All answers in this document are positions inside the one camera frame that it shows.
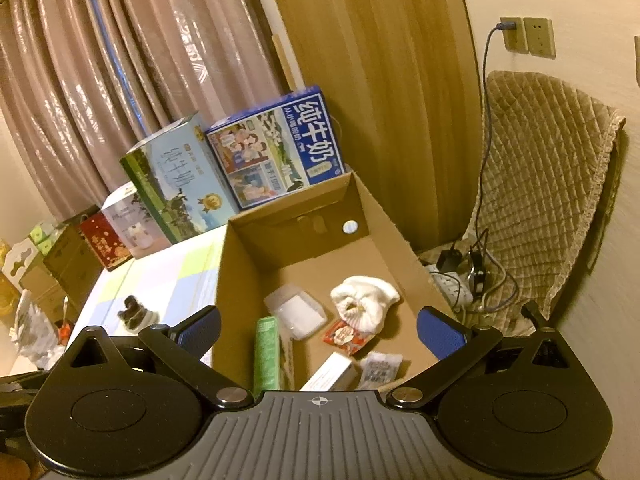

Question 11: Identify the blue milk carton box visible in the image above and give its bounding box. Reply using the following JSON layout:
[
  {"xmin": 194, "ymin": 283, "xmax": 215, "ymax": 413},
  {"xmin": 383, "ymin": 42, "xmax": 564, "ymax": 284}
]
[{"xmin": 205, "ymin": 84, "xmax": 351, "ymax": 211}]

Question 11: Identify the clear plastic tray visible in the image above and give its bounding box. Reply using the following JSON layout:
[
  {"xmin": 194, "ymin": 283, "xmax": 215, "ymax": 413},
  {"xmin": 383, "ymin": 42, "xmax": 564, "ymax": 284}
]
[{"xmin": 263, "ymin": 283, "xmax": 329, "ymax": 342}]

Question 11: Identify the checked tablecloth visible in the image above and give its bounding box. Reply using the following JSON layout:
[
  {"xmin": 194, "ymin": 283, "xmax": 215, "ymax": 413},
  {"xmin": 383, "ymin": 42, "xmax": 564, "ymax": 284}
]
[{"xmin": 64, "ymin": 232, "xmax": 229, "ymax": 367}]

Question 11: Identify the pink curtain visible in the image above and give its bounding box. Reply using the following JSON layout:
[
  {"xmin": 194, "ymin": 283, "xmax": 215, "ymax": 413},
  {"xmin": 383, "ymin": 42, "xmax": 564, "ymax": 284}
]
[{"xmin": 0, "ymin": 0, "xmax": 297, "ymax": 222}]

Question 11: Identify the dark red gift box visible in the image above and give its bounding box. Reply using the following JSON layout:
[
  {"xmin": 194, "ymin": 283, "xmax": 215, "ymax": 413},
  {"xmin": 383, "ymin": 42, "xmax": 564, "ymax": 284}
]
[{"xmin": 78, "ymin": 212, "xmax": 134, "ymax": 272}]

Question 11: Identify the green milk carton box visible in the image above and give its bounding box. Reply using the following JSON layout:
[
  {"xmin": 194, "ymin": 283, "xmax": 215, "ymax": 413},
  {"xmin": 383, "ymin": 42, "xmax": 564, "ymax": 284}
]
[{"xmin": 119, "ymin": 114, "xmax": 241, "ymax": 246}]

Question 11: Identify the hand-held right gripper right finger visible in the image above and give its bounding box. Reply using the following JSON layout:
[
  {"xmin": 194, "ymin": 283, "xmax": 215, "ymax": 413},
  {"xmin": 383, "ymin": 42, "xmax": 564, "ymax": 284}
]
[{"xmin": 387, "ymin": 305, "xmax": 576, "ymax": 411}]

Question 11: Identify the white parrot ointment box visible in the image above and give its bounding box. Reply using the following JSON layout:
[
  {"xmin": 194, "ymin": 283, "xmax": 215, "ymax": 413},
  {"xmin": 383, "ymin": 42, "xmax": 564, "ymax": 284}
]
[{"xmin": 298, "ymin": 351, "xmax": 357, "ymax": 392}]

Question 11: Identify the red snack packet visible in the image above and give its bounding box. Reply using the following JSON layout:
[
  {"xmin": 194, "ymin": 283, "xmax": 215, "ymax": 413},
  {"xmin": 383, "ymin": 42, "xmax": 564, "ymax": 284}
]
[{"xmin": 321, "ymin": 318, "xmax": 375, "ymax": 357}]

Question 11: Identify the wall socket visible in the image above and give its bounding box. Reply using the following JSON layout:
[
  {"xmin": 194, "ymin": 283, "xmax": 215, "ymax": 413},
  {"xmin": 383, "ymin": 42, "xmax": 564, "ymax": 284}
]
[
  {"xmin": 501, "ymin": 16, "xmax": 526, "ymax": 53},
  {"xmin": 523, "ymin": 17, "xmax": 556, "ymax": 58}
]

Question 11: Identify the small white printed packet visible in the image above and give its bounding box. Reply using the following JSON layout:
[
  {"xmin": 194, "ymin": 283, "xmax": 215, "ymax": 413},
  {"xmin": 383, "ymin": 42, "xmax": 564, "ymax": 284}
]
[{"xmin": 355, "ymin": 351, "xmax": 404, "ymax": 391}]

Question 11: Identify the white power strip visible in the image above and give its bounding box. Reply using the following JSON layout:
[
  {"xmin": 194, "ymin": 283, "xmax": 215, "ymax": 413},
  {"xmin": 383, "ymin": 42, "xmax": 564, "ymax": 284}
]
[{"xmin": 426, "ymin": 269, "xmax": 474, "ymax": 307}]

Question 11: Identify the dark hair scrunchie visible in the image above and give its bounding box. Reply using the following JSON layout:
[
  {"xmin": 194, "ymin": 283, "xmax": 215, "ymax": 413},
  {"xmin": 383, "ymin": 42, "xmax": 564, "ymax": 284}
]
[{"xmin": 118, "ymin": 295, "xmax": 151, "ymax": 330}]

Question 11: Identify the white knitted cloth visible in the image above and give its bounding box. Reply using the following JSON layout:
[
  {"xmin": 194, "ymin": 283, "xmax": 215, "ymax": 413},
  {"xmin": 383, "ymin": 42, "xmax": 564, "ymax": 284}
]
[{"xmin": 329, "ymin": 274, "xmax": 402, "ymax": 334}]

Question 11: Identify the brown storage carton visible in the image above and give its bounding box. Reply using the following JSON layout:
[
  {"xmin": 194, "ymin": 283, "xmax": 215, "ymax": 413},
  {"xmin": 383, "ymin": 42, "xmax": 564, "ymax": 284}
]
[{"xmin": 19, "ymin": 230, "xmax": 107, "ymax": 322}]

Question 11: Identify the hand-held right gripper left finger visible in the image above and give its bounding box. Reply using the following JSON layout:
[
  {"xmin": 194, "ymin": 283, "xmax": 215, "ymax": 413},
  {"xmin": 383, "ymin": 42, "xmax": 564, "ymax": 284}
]
[{"xmin": 65, "ymin": 305, "xmax": 254, "ymax": 409}]

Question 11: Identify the clear plastic bag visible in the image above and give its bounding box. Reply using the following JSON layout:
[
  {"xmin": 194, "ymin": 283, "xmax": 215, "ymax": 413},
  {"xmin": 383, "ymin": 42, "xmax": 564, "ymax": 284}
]
[{"xmin": 9, "ymin": 299, "xmax": 67, "ymax": 367}]

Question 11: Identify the grey charging cable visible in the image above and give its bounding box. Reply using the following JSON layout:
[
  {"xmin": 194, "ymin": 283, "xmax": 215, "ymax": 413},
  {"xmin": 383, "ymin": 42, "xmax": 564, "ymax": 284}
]
[{"xmin": 472, "ymin": 17, "xmax": 522, "ymax": 313}]

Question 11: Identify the green white medicine box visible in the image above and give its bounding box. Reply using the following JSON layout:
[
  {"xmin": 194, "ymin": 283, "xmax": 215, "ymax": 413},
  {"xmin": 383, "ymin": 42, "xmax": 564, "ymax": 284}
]
[{"xmin": 252, "ymin": 315, "xmax": 294, "ymax": 394}]

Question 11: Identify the cardboard box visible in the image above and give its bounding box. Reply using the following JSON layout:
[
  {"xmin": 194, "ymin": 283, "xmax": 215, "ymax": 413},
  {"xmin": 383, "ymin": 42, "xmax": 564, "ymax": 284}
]
[{"xmin": 210, "ymin": 171, "xmax": 459, "ymax": 394}]

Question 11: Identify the white humidifier box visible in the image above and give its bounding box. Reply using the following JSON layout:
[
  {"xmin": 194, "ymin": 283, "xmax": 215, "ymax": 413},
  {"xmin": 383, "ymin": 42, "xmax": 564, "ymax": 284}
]
[{"xmin": 99, "ymin": 182, "xmax": 174, "ymax": 261}]

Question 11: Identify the quilted chair cover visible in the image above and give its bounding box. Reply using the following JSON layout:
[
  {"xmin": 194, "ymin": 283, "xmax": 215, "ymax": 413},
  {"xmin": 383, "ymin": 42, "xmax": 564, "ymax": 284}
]
[{"xmin": 419, "ymin": 70, "xmax": 627, "ymax": 337}]

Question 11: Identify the black charger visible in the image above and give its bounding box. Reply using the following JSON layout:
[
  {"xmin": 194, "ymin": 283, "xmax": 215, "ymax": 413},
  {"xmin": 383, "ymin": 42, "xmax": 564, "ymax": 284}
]
[{"xmin": 437, "ymin": 247, "xmax": 464, "ymax": 272}]

